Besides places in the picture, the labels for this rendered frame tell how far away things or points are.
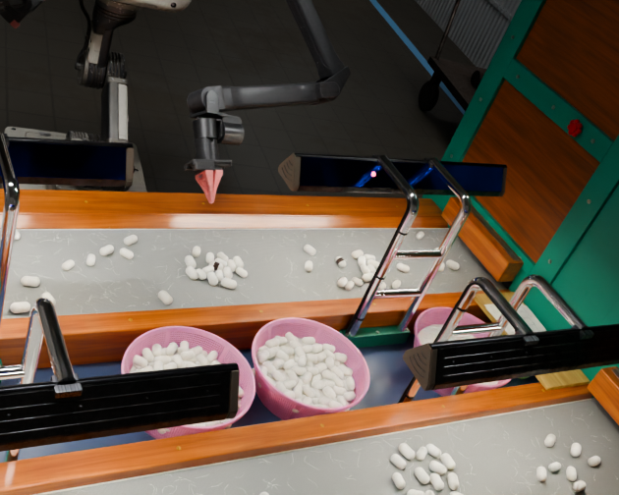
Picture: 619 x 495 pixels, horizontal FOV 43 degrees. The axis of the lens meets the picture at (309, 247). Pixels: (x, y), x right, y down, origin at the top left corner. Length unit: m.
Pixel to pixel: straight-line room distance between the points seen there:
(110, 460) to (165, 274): 0.55
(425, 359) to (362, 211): 1.00
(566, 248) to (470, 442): 0.62
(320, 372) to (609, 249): 0.79
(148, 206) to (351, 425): 0.75
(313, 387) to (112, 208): 0.65
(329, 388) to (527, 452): 0.46
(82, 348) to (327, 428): 0.51
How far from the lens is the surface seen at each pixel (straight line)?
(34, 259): 1.79
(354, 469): 1.59
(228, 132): 1.96
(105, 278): 1.78
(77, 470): 1.40
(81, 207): 1.92
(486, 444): 1.81
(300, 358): 1.74
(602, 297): 2.08
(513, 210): 2.28
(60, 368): 1.05
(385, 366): 1.94
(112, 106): 2.20
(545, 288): 1.63
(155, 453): 1.45
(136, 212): 1.95
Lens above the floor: 1.89
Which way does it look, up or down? 33 degrees down
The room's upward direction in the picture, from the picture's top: 23 degrees clockwise
